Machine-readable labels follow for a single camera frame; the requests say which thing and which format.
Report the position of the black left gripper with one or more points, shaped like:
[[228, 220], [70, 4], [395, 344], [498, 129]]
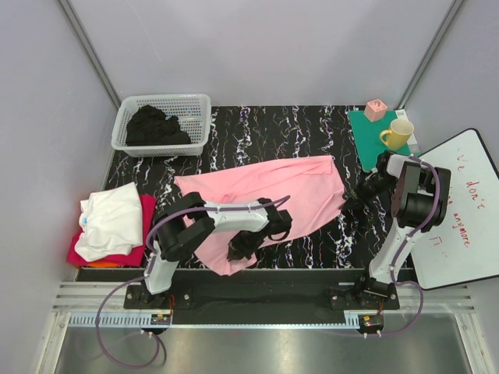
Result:
[[237, 251]]

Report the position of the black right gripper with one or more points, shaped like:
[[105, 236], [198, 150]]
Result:
[[357, 200]]

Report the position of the pink t shirt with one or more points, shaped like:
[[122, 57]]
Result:
[[313, 184]]

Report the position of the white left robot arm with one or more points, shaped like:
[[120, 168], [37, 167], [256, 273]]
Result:
[[226, 232]]

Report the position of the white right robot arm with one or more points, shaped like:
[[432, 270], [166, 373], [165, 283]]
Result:
[[418, 205]]

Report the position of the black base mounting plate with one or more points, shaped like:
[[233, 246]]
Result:
[[334, 289]]

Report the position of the green cutting mat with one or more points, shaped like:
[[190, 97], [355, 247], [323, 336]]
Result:
[[367, 134]]

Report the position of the yellow mug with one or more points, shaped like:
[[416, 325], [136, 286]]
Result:
[[397, 135]]

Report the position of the pink cube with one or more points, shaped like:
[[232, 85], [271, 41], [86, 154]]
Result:
[[375, 110]]

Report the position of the magenta folded t shirt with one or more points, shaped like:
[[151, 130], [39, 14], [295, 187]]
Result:
[[134, 259]]

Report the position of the white whiteboard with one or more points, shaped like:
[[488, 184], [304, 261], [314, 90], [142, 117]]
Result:
[[464, 247]]

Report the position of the white folded t shirt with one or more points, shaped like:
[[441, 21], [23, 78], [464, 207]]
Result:
[[112, 223]]

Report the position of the orange folded t shirt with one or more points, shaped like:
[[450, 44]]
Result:
[[102, 265]]

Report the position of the black t shirt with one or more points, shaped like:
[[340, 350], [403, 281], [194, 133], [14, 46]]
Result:
[[152, 127]]

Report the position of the white plastic basket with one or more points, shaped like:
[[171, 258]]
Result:
[[193, 111]]

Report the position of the white slotted cable duct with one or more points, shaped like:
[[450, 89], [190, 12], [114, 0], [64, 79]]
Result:
[[348, 321]]

